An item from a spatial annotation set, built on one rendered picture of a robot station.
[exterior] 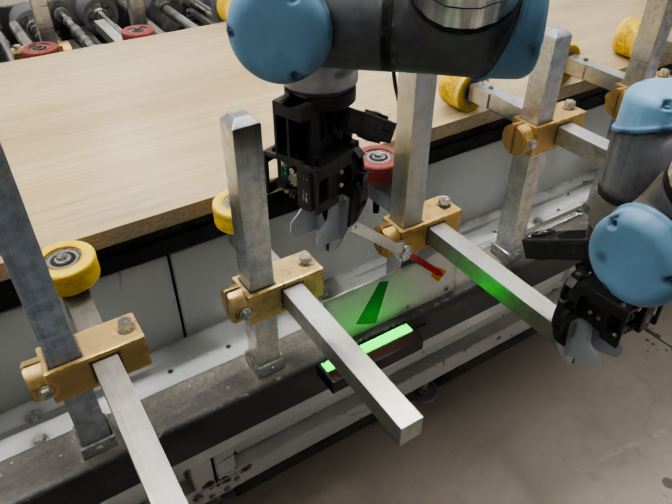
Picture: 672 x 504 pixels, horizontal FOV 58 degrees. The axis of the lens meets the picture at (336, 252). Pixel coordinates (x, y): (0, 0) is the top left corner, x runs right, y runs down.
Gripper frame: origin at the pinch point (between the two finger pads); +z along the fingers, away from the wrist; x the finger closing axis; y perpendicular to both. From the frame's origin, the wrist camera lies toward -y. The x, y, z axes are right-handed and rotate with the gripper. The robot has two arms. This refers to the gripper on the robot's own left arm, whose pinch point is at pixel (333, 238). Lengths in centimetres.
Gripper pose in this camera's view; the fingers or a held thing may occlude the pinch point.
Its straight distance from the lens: 73.4
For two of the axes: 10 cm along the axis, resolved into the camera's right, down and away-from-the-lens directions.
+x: 7.9, 3.7, -4.8
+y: -6.1, 4.8, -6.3
